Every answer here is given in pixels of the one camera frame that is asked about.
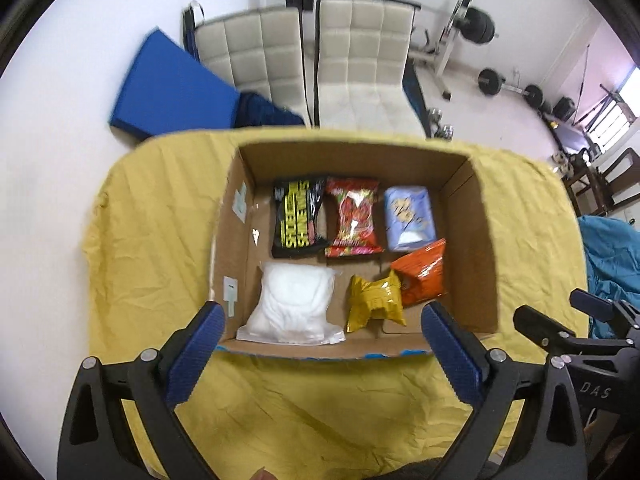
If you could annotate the black and blue bench pad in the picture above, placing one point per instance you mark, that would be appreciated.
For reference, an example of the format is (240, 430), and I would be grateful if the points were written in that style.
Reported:
(415, 95)

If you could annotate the yellow foil packet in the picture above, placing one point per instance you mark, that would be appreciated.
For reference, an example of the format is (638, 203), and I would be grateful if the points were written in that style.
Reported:
(375, 300)

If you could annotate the dark blue cloth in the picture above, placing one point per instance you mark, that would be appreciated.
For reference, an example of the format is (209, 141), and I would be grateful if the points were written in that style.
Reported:
(265, 110)

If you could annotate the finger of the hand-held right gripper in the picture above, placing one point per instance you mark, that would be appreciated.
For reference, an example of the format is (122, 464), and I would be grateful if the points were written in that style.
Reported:
(592, 305)
(542, 329)

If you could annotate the white weight rack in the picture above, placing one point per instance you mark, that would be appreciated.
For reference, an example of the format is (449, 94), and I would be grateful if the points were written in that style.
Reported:
(445, 55)

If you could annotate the thin black bar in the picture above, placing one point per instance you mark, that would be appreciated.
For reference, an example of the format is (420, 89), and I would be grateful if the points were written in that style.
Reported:
(584, 80)

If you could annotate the pair of pale shoes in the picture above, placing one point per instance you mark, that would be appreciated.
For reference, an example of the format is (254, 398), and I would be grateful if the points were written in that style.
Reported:
(561, 164)

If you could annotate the short barbell with black plates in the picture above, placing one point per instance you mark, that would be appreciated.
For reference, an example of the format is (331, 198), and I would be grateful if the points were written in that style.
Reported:
(490, 81)

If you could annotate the yellow tablecloth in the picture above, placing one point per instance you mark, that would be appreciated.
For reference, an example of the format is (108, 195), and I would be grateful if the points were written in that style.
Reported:
(150, 260)

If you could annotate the long barbell with black plates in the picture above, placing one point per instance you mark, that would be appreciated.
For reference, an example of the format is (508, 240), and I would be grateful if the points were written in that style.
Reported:
(477, 25)

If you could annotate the blue foam mat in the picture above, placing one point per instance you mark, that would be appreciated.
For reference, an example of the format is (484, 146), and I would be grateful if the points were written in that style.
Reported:
(170, 90)

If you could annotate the dark wooden chair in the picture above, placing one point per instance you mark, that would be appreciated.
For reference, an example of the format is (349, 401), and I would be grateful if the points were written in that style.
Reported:
(617, 175)

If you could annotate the white padded chair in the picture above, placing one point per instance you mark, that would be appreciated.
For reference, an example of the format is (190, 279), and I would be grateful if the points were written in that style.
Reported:
(360, 60)
(250, 55)

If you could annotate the black speaker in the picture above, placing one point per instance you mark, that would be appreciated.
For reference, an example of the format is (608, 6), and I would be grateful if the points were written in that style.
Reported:
(563, 108)

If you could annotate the red snack packet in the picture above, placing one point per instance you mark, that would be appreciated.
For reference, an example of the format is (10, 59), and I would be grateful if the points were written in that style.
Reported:
(352, 217)

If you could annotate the window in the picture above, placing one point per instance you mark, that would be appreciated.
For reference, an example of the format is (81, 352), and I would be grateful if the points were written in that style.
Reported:
(620, 120)

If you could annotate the light blue tissue pack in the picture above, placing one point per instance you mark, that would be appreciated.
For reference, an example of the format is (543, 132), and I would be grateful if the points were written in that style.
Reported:
(407, 215)

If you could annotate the cardboard box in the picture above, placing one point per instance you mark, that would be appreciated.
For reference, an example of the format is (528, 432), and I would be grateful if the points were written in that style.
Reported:
(350, 160)

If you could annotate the blue jacket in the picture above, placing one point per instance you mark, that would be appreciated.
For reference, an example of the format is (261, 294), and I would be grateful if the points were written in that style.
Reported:
(615, 255)

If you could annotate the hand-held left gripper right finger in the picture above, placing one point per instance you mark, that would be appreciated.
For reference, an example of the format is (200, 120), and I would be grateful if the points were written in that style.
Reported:
(452, 355)

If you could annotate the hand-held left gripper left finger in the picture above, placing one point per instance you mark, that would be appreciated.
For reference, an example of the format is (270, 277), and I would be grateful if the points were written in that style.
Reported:
(192, 355)

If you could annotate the black wipes packet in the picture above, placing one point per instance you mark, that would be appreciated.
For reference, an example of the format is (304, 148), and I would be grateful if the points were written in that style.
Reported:
(295, 220)

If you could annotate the chrome dumbbell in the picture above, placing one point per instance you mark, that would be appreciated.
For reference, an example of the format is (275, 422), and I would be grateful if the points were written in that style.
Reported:
(442, 130)

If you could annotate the orange snack packet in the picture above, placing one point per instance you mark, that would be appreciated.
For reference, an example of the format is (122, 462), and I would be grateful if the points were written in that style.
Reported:
(422, 275)

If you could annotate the white soft packet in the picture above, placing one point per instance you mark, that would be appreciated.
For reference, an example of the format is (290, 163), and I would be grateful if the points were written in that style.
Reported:
(290, 305)

